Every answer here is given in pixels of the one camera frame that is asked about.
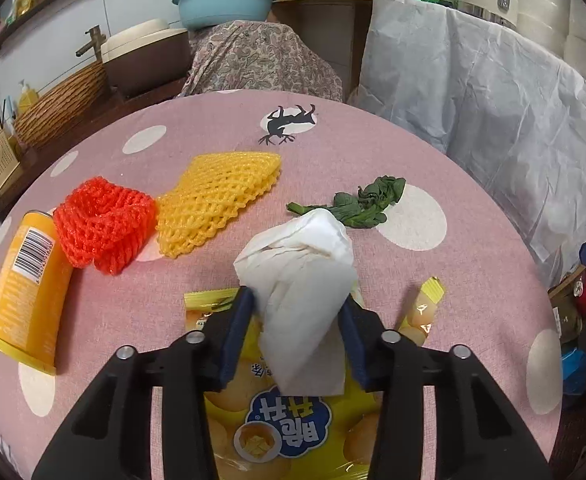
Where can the woven basket sink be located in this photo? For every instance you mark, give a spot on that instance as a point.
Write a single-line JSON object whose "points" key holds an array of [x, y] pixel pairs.
{"points": [[63, 107]]}

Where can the blue plastic bag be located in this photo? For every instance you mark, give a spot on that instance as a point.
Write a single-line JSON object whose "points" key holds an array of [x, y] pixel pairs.
{"points": [[575, 370]]}

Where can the yellow foam net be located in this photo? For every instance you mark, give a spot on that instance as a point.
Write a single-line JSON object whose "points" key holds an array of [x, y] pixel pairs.
{"points": [[213, 200]]}

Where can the bronze faucet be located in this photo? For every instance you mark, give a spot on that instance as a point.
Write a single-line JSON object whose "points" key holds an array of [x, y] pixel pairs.
{"points": [[93, 42]]}

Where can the white tissue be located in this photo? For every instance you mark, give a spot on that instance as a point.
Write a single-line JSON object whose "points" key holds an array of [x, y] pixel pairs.
{"points": [[303, 285]]}

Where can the dark wooden counter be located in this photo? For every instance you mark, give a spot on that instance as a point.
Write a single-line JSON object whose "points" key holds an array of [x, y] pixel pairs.
{"points": [[148, 96]]}

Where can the wooden framed mirror shelf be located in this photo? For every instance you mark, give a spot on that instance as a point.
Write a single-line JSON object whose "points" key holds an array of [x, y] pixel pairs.
{"points": [[3, 37]]}

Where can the light blue basin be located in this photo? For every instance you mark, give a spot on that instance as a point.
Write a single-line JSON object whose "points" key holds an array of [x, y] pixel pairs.
{"points": [[223, 7]]}

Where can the brown pot with cream lid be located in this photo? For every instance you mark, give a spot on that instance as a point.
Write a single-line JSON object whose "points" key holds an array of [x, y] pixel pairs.
{"points": [[143, 60]]}

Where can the stack of small white containers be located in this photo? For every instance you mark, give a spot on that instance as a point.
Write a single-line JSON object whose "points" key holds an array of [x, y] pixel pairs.
{"points": [[543, 10]]}

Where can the yellow chip canister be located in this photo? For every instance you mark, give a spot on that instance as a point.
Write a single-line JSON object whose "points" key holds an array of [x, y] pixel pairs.
{"points": [[28, 290]]}

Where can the red foam net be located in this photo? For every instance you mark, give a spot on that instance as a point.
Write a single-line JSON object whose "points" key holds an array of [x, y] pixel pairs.
{"points": [[103, 225]]}

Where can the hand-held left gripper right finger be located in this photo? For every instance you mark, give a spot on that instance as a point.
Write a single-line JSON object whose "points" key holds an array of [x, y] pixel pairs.
{"points": [[363, 350]]}

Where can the yellow snack bag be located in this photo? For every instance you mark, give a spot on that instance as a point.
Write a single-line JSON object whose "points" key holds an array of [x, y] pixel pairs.
{"points": [[293, 435]]}

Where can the white plastic sheet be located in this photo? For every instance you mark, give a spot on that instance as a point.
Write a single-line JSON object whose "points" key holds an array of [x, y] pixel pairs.
{"points": [[498, 110]]}

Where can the light wooden shelf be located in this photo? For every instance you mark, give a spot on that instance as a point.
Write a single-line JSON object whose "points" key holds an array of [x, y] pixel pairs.
{"points": [[323, 35]]}

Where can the yellow soap bottle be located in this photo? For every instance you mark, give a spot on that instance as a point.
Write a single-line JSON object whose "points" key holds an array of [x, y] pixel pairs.
{"points": [[27, 100]]}

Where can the floral cloth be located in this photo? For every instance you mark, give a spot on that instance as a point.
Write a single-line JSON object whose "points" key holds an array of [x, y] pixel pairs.
{"points": [[258, 60]]}

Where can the green vegetable leaf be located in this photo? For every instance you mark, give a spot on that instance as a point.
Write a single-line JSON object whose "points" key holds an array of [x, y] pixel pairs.
{"points": [[368, 205]]}

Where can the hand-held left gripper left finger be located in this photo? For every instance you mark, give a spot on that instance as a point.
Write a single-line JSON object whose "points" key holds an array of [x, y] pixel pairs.
{"points": [[235, 340]]}

